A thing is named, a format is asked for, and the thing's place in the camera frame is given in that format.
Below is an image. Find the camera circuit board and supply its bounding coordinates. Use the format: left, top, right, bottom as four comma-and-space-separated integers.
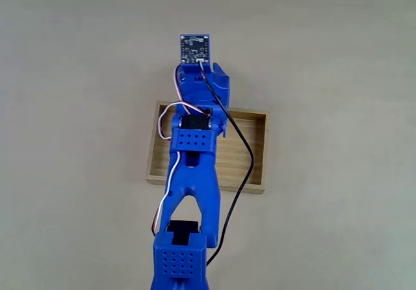
179, 33, 214, 66

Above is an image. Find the shallow wooden box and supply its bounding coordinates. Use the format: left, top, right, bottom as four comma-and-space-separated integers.
145, 100, 271, 196

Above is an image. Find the white red black servo wire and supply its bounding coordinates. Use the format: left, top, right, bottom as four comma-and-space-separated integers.
151, 152, 182, 237
158, 64, 212, 143

